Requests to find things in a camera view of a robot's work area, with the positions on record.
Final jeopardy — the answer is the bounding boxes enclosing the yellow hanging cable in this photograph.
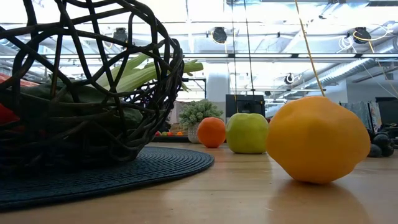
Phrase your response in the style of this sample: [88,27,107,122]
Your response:
[294,0,326,97]

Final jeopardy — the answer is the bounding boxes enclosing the thin black hanging cable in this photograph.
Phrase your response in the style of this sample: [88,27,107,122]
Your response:
[243,0,255,96]
[230,0,239,113]

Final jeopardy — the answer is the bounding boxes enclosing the dark woven wire basket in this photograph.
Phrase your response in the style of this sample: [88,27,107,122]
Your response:
[0,0,186,171]

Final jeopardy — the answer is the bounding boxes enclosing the red yellow toy mango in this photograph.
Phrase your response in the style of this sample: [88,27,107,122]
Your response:
[0,73,40,88]

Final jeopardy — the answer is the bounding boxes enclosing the orange toy orange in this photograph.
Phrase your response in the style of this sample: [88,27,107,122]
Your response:
[197,116,227,149]

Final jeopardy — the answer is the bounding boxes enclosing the round dark blue placemat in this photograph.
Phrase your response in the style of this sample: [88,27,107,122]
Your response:
[0,146,215,212]

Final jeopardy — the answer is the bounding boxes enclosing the black background station frame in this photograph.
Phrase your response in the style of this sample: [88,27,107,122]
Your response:
[182,77,208,100]

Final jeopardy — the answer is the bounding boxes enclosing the yellow toy lemon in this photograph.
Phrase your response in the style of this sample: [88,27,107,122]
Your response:
[266,95,371,184]

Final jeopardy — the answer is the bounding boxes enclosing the green toy apple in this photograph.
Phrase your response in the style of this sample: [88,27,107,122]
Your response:
[226,112,269,154]

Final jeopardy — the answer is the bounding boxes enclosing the dark purple toy grapes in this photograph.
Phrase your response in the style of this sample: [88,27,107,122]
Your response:
[366,128,396,158]

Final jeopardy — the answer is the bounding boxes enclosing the potted green succulent plant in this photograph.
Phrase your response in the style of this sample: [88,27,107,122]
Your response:
[179,99,224,144]

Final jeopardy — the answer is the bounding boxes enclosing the black tray with toy fruit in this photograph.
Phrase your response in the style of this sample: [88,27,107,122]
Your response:
[154,129,190,143]

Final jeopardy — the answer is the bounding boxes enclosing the black box monitor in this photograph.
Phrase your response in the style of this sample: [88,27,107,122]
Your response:
[225,94,266,119]

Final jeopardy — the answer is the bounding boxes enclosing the green white toy celery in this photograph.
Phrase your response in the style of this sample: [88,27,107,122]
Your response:
[93,53,205,94]

